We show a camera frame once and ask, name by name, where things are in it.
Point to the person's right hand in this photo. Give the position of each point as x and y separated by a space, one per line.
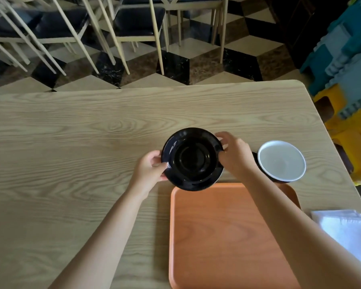
236 156

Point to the cream chair with dark seat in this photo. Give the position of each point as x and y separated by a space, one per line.
198 2
6 30
138 21
63 25

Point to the stack of yellow plastic stools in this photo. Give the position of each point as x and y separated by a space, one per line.
352 138

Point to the person's left forearm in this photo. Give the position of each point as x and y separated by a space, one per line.
108 237

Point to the stack of blue plastic stools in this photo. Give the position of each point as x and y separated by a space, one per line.
343 48

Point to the white bowl with black outside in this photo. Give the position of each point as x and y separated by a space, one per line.
281 161

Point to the person's left hand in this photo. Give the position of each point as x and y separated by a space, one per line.
144 174

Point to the orange plastic tray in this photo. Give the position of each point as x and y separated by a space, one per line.
222 237

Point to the person's left thumb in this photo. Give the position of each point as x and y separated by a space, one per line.
161 169

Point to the black ceramic plate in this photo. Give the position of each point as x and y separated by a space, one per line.
192 159

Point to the dark wooden cabinet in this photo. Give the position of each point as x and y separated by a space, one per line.
300 24

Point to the person's right thumb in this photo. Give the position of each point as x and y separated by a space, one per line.
224 149

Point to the person's right forearm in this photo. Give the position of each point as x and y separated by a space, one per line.
294 234

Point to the white folded cloth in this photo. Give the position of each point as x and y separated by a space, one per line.
349 231

